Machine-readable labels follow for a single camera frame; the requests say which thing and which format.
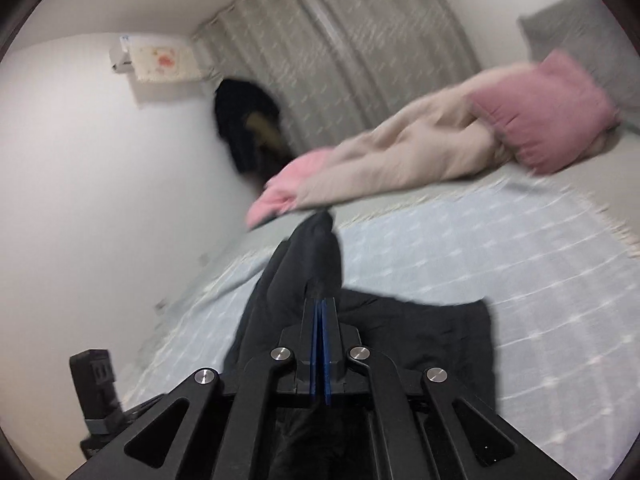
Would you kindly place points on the hanging dark clothes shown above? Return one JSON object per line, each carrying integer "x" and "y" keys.
{"x": 240, "y": 120}

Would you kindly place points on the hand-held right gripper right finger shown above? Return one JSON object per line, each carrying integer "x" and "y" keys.
{"x": 327, "y": 350}

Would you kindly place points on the grey pillow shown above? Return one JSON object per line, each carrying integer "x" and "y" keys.
{"x": 580, "y": 30}

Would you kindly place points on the pink pillow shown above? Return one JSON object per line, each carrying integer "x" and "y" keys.
{"x": 545, "y": 110}

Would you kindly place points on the covered wall air conditioner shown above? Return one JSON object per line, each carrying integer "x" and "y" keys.
{"x": 160, "y": 60}

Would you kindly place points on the beige and pink quilt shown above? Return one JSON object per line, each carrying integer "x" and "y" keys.
{"x": 400, "y": 145}

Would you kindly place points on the light blue fringed checked blanket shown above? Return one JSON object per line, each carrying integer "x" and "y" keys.
{"x": 500, "y": 240}

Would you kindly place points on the grey patterned curtain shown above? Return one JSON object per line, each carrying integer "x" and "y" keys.
{"x": 340, "y": 35}

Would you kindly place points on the bed with grey sheet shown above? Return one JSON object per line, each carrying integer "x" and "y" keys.
{"x": 550, "y": 180}

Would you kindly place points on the black pants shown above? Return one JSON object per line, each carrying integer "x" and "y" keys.
{"x": 425, "y": 330}

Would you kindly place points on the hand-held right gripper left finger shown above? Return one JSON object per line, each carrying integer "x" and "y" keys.
{"x": 314, "y": 350}

